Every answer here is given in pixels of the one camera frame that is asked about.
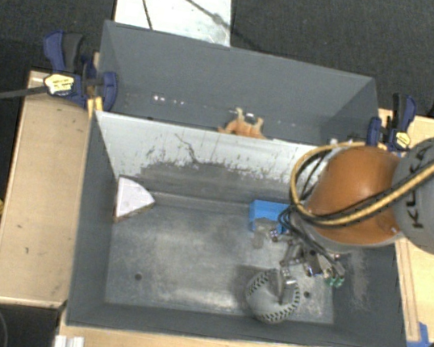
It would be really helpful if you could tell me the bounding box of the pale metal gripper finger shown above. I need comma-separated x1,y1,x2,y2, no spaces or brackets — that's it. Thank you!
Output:
250,216,282,253
273,264,301,307

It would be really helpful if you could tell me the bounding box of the blue sponge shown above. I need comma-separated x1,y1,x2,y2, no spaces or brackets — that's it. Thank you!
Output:
244,197,293,238

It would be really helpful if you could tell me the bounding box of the grey ball with black stitching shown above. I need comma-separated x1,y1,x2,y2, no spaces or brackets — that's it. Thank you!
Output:
240,264,306,329

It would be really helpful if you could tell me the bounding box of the grey metal bin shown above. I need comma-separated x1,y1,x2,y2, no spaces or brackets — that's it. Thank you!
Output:
56,19,434,347

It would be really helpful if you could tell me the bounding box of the orange toy animal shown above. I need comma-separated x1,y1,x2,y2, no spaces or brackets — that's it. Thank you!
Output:
217,104,273,141

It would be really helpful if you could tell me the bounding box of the white wedge-shaped block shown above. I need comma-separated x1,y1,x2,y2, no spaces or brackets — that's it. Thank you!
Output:
111,176,159,229

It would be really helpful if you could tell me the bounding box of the pale wood flat board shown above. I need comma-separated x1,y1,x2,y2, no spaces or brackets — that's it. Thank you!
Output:
0,67,104,316

